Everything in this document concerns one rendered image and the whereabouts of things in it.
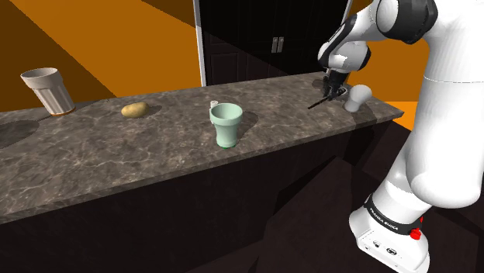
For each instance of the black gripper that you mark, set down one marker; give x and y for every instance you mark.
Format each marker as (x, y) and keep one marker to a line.
(335, 82)

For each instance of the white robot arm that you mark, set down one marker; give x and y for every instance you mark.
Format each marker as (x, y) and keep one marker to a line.
(446, 113)

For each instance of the white rounded vase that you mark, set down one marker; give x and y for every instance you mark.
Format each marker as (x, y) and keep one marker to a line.
(357, 97)

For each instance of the thin black pen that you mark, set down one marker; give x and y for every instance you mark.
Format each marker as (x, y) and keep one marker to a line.
(318, 104)

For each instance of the pale green cup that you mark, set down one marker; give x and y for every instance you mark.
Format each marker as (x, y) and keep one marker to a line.
(226, 126)

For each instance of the small white object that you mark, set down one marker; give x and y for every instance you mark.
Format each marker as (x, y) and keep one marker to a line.
(214, 102)

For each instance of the yellow potato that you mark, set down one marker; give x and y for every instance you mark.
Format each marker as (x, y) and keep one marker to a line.
(134, 110)

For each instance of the white ribbed cup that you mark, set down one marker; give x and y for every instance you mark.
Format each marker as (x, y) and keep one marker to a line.
(51, 92)

